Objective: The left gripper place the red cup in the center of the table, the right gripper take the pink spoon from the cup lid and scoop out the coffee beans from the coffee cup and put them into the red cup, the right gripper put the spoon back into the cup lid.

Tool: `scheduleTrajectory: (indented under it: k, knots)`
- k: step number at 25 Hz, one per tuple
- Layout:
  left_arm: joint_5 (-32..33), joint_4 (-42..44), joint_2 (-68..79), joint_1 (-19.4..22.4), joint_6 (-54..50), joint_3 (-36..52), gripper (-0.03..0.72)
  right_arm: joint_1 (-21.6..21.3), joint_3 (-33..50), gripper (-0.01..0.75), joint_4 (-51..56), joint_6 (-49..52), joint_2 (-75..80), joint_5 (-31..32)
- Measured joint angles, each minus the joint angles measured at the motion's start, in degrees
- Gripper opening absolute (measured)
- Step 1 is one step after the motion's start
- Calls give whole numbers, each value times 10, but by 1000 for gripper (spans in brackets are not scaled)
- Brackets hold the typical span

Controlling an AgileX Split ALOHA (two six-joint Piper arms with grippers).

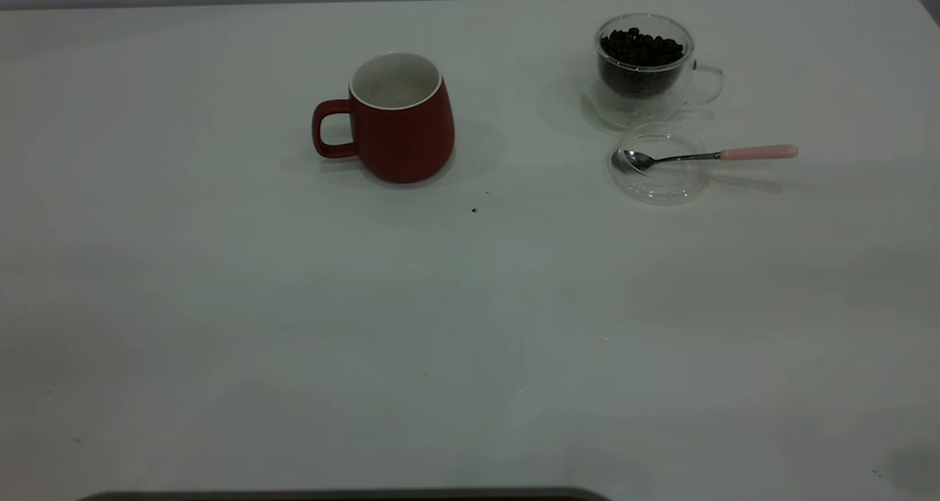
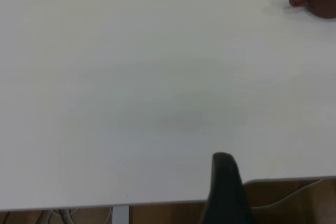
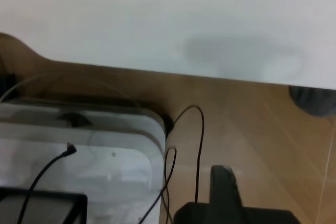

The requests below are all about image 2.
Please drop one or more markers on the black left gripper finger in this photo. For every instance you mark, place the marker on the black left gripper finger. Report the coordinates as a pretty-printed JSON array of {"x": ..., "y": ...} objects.
[{"x": 225, "y": 192}]

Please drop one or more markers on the grey metal table leg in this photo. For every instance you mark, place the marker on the grey metal table leg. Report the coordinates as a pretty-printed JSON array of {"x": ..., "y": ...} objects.
[{"x": 120, "y": 214}]

